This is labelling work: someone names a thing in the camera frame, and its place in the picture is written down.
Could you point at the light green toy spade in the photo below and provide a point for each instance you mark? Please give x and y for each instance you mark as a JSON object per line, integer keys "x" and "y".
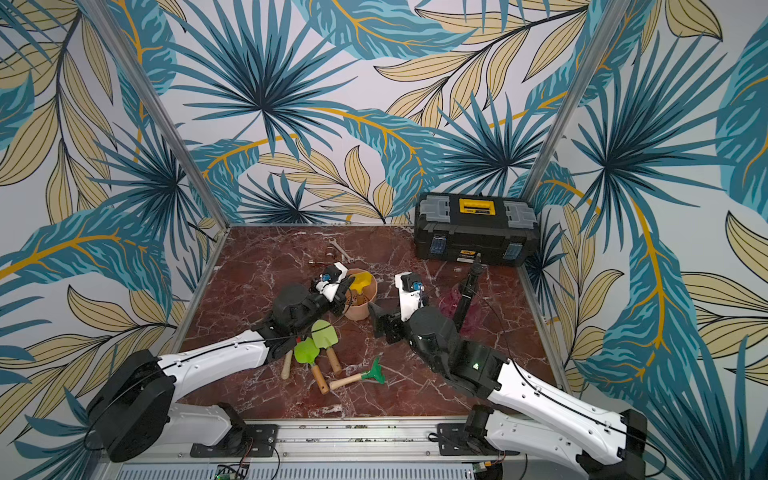
{"x": 325, "y": 337}

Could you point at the yellow toy shovel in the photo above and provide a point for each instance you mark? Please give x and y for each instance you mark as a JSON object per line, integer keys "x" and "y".
{"x": 361, "y": 280}

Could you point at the silver open-end wrench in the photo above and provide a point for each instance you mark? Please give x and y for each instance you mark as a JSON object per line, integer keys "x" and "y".
{"x": 345, "y": 256}

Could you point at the pink transparent spray bottle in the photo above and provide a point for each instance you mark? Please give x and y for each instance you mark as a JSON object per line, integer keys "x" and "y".
{"x": 457, "y": 303}

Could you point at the green toy rake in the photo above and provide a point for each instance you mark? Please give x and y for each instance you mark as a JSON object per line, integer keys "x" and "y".
{"x": 375, "y": 374}

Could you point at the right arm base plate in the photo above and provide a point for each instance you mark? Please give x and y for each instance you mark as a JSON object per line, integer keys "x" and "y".
{"x": 453, "y": 440}

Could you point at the black toolbox yellow label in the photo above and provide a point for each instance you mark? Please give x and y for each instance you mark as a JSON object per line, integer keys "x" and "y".
{"x": 466, "y": 228}

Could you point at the red toy shovel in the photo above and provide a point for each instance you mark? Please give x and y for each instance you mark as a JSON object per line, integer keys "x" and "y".
{"x": 286, "y": 366}

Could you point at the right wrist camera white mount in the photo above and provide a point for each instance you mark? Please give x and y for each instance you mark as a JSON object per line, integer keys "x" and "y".
{"x": 411, "y": 294}

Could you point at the aluminium left corner post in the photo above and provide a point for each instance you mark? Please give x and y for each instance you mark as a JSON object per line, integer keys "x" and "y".
{"x": 112, "y": 35}

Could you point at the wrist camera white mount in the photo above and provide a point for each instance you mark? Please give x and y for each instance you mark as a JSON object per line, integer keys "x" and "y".
{"x": 330, "y": 280}
{"x": 411, "y": 294}

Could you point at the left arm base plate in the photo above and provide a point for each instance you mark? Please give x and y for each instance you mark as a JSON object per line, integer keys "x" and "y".
{"x": 258, "y": 441}

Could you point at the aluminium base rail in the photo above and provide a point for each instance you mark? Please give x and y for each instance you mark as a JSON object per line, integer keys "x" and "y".
{"x": 384, "y": 448}

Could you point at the aluminium right corner post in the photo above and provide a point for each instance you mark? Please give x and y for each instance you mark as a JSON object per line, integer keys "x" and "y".
{"x": 609, "y": 23}

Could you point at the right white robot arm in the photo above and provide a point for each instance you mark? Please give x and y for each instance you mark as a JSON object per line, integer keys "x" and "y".
{"x": 520, "y": 413}

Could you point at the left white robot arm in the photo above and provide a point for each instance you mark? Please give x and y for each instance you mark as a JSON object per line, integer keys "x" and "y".
{"x": 140, "y": 405}

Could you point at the bright green toy trowel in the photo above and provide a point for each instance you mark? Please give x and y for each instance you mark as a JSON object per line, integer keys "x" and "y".
{"x": 305, "y": 353}

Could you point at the terracotta plastic flower pot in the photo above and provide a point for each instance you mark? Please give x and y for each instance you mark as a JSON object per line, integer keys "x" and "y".
{"x": 357, "y": 305}

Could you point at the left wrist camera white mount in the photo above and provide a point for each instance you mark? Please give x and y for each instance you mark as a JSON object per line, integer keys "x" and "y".
{"x": 330, "y": 280}

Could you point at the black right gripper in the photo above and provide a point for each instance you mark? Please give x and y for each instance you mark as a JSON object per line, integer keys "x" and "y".
{"x": 391, "y": 324}

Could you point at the aluminium corner post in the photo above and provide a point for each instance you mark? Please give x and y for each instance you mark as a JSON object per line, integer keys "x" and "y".
{"x": 609, "y": 23}
{"x": 112, "y": 35}

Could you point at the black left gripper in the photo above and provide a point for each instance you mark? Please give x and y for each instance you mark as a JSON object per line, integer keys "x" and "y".
{"x": 340, "y": 298}

